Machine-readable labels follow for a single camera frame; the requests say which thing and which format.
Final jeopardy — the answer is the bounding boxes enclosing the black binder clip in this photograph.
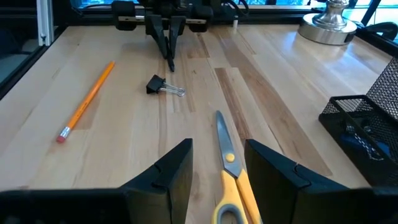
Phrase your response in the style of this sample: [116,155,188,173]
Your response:
[146,73,187,97]

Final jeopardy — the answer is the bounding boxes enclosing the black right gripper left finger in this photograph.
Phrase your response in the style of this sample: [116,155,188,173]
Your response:
[120,138,194,224]

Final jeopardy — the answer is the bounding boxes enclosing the black aluminium table frame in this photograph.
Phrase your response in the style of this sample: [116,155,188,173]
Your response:
[0,0,398,100]

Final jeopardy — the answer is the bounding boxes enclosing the black mesh desk organizer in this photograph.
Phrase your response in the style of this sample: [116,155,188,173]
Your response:
[318,55,398,187]

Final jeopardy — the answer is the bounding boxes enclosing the white shade silver table lamp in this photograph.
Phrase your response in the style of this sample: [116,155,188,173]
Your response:
[297,0,358,47]

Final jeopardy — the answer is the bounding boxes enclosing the yellow-handled scissors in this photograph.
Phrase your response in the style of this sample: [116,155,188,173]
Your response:
[211,110,264,224]

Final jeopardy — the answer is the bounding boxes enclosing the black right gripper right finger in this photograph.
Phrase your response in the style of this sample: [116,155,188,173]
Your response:
[244,138,351,224]

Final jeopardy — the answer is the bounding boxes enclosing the silver aluminium profile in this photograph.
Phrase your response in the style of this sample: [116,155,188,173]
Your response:
[36,0,55,47]

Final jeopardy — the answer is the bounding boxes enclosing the orange pencil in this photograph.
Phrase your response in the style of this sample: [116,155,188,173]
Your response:
[55,60,116,144]

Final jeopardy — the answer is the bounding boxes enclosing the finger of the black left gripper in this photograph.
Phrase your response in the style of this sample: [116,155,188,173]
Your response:
[144,14,172,60]
[169,16,187,60]

